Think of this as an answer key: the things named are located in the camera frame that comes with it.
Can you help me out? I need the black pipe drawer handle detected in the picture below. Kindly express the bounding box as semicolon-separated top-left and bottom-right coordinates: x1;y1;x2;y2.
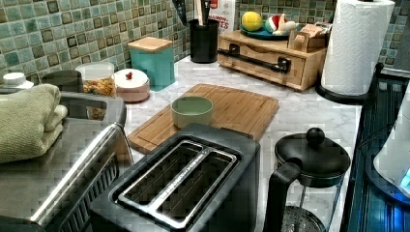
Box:
217;43;291;73

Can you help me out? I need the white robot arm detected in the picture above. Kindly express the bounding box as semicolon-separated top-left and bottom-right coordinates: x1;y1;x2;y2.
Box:
373;86;410;197

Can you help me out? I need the wooden drawer box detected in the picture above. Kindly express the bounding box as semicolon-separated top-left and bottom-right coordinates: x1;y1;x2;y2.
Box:
218;30;327;91

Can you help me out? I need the green ceramic bowl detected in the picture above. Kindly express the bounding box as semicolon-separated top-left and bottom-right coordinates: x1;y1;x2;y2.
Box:
171;96;214;129

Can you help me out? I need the bamboo cutting board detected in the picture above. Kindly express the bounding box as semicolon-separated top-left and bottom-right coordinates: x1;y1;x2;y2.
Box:
128;83;278;155

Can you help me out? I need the black toaster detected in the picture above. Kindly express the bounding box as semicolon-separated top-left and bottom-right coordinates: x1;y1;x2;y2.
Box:
91;124;260;232

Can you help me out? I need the black utensil holder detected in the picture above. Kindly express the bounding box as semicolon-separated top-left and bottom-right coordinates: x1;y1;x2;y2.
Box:
190;19;219;64

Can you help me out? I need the pink ceramic lidded pot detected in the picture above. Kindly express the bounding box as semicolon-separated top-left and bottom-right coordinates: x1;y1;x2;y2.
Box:
114;69;150;102

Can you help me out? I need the teal canister with wooden lid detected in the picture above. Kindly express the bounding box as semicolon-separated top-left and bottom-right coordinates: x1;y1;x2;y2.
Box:
128;37;175;91

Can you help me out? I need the teal plate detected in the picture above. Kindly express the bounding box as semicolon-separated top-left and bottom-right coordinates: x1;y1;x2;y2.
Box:
239;23;304;41

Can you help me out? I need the yellow plush fruit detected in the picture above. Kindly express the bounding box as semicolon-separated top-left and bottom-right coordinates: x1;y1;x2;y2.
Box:
241;12;263;31

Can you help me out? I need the white red food box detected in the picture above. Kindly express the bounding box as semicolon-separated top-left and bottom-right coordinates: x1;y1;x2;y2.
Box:
209;0;235;33

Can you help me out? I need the wooden kitchen utensil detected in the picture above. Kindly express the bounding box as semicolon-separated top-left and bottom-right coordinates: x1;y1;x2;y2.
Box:
195;0;204;26

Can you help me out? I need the clear cereal jar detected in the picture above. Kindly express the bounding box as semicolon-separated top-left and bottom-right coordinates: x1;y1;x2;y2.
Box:
75;62;116;97

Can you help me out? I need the black kitchen utensil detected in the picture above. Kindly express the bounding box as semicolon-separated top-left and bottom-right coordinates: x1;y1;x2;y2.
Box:
172;0;188;25

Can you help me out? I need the red green plush toy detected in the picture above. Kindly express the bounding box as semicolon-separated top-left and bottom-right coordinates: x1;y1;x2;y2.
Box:
265;14;285;34

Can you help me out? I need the cream plush toy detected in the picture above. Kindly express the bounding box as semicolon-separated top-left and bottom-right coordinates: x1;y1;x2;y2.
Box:
274;14;299;35

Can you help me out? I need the small wooden card holder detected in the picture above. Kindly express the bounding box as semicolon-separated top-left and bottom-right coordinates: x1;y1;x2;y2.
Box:
287;24;329;53

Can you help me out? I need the black french press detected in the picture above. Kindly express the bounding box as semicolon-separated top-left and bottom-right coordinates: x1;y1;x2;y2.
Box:
263;128;351;232

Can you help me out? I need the black paper towel holder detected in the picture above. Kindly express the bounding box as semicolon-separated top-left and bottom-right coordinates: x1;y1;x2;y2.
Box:
315;63;384;105

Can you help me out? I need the stainless toaster oven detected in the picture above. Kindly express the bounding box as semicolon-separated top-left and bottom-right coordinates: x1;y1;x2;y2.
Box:
0;71;132;232

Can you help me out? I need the folded green towel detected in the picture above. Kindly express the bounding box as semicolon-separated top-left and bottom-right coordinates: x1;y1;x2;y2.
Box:
0;84;68;163

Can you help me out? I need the paper towel roll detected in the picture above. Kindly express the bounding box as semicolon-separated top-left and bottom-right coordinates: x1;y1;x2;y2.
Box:
321;0;395;94

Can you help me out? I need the white cap bottle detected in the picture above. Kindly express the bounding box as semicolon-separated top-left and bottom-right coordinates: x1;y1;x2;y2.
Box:
3;72;34;89

